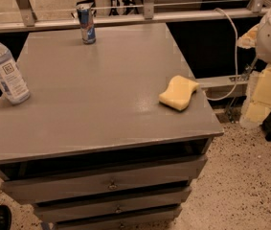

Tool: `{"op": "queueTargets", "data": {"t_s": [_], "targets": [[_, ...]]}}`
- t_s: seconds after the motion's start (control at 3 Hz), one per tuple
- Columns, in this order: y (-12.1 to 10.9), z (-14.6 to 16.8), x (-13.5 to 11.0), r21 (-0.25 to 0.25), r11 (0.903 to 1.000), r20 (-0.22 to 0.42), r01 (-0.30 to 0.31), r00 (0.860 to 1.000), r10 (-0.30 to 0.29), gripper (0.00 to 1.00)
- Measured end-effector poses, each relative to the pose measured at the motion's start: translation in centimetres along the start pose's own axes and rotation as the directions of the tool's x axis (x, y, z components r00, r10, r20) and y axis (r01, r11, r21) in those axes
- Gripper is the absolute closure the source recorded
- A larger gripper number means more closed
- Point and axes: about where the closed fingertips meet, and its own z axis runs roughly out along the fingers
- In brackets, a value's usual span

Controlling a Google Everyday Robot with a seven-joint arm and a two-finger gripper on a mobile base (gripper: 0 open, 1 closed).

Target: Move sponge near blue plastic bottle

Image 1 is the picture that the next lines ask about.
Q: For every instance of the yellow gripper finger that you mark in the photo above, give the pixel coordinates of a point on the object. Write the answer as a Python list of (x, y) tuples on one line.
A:
[(249, 39), (257, 105)]

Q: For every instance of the yellow sponge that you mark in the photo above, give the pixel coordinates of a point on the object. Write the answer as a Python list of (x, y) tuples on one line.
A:
[(178, 93)]

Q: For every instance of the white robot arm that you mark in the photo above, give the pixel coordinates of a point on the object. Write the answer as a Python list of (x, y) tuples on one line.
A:
[(263, 48)]

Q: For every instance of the clear plastic water bottle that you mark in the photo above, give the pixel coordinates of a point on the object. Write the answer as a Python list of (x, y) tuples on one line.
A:
[(12, 83)]

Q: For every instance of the grey drawer cabinet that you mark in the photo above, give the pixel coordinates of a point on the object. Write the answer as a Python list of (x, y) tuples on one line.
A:
[(96, 106)]

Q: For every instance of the blue energy drink can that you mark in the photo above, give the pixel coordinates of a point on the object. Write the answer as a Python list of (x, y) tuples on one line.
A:
[(86, 23)]

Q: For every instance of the bottom grey drawer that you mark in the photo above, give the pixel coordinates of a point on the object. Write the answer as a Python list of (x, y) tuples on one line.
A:
[(122, 220)]

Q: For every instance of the grey drawer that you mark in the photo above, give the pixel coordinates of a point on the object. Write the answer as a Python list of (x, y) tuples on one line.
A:
[(105, 180), (113, 205), (122, 220)]

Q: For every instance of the middle grey drawer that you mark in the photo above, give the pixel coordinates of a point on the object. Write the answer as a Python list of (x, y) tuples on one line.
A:
[(113, 205)]

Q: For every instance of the top grey drawer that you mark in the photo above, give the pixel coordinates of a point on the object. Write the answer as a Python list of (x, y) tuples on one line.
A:
[(105, 180)]

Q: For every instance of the metal railing frame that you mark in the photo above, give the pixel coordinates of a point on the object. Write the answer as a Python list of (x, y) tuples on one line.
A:
[(46, 15)]

